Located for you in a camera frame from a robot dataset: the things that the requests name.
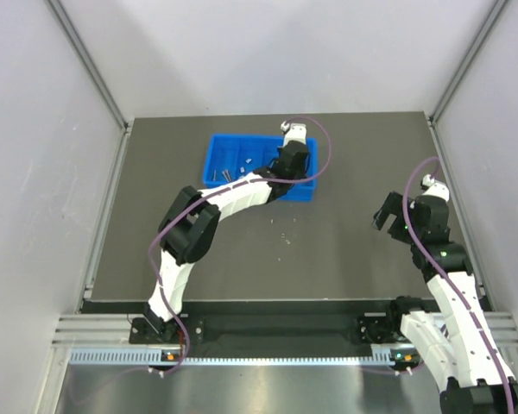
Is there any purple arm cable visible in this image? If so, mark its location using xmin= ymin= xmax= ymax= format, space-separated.
xmin=403 ymin=156 xmax=515 ymax=414
xmin=148 ymin=117 xmax=332 ymax=376

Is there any blue plastic divided bin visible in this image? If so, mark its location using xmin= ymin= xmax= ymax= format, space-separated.
xmin=202 ymin=134 xmax=319 ymax=202

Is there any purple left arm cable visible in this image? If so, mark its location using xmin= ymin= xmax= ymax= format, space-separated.
xmin=148 ymin=117 xmax=332 ymax=376

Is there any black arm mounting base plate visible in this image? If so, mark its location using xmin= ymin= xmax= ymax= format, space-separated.
xmin=79 ymin=299 xmax=441 ymax=346

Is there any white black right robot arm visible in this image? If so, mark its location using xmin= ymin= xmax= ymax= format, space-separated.
xmin=372 ymin=174 xmax=518 ymax=413

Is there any grey slotted cable duct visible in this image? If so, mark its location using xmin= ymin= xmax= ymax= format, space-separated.
xmin=68 ymin=346 xmax=395 ymax=367

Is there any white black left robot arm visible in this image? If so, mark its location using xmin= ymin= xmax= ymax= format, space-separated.
xmin=144 ymin=122 xmax=310 ymax=336

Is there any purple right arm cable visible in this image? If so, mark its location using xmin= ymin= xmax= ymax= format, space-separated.
xmin=403 ymin=156 xmax=515 ymax=414

